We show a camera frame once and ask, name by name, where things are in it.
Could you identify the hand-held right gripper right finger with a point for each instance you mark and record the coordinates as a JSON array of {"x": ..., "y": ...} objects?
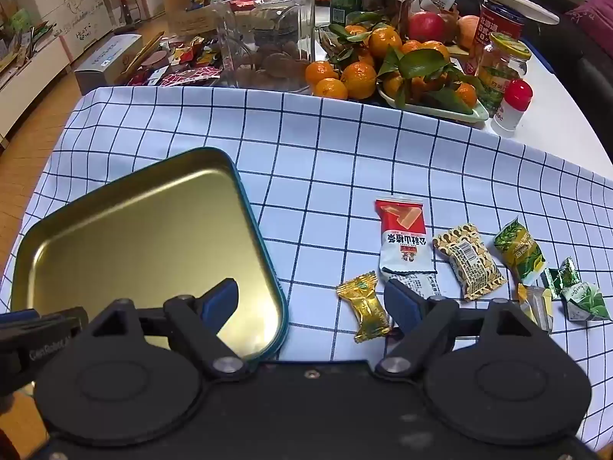
[{"x": 400, "y": 304}]

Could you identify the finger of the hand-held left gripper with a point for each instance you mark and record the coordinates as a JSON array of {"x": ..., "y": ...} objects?
[{"x": 38, "y": 350}]

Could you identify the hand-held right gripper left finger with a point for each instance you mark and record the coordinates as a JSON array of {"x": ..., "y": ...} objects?
[{"x": 222, "y": 299}]

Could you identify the black white snack packet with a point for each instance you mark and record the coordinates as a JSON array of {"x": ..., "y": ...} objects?
[{"x": 421, "y": 285}]

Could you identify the gold foil candy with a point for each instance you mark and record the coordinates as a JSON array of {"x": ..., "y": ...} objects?
[{"x": 366, "y": 304}]

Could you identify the red white wafer packet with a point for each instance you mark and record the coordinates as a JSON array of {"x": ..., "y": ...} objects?
[{"x": 402, "y": 230}]

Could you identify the beige brown patterned snack packet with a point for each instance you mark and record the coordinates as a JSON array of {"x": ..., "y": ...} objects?
[{"x": 467, "y": 258}]

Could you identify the gold tin tray teal rim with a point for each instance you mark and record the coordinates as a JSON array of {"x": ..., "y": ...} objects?
[{"x": 134, "y": 230}]

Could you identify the green yellow snack packet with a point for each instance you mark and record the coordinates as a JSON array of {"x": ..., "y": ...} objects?
[{"x": 519, "y": 249}]

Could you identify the orange yellow silver snack packet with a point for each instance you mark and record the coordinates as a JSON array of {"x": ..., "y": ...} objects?
[{"x": 536, "y": 304}]

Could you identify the dark green foil candy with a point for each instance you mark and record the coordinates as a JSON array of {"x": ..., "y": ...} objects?
[{"x": 565, "y": 273}]

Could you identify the white green leaf candy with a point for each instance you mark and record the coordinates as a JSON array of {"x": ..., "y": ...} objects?
[{"x": 586, "y": 302}]

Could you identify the white blue checked tablecloth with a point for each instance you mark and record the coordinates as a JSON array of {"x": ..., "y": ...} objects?
[{"x": 335, "y": 153}]

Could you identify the pale green plate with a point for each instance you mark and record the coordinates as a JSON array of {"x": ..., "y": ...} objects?
[{"x": 474, "y": 112}]

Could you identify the white bottle red cap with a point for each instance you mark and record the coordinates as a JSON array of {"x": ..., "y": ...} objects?
[{"x": 512, "y": 105}]

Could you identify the pile of tangerines with leaves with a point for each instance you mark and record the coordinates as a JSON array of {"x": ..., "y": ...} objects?
[{"x": 359, "y": 79}]

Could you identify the pile of red snack wrappers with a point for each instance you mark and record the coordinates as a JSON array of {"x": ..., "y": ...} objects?
[{"x": 182, "y": 74}]

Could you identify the glass jar yellow lid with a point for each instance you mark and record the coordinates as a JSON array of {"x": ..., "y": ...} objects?
[{"x": 503, "y": 72}]

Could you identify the grey cardboard box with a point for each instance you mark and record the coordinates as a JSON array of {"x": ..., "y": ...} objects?
[{"x": 103, "y": 64}]

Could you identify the large clear glass jar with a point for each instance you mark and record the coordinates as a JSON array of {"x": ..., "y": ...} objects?
[{"x": 263, "y": 24}]

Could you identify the red apple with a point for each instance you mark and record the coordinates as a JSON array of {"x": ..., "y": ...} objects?
[{"x": 426, "y": 26}]

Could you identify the orange round fruit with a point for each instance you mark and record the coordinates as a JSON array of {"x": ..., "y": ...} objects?
[{"x": 468, "y": 31}]

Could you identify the black chair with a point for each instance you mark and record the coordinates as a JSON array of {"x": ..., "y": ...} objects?
[{"x": 589, "y": 86}]

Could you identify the glass jar brown contents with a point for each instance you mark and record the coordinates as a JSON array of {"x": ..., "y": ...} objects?
[{"x": 388, "y": 9}]

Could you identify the red tin can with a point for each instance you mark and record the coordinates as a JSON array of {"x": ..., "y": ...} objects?
[{"x": 493, "y": 24}]

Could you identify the orange cartoon snack bag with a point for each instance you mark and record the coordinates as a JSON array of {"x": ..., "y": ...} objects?
[{"x": 187, "y": 5}]

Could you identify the pink cushion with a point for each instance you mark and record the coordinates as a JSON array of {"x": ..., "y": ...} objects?
[{"x": 594, "y": 14}]

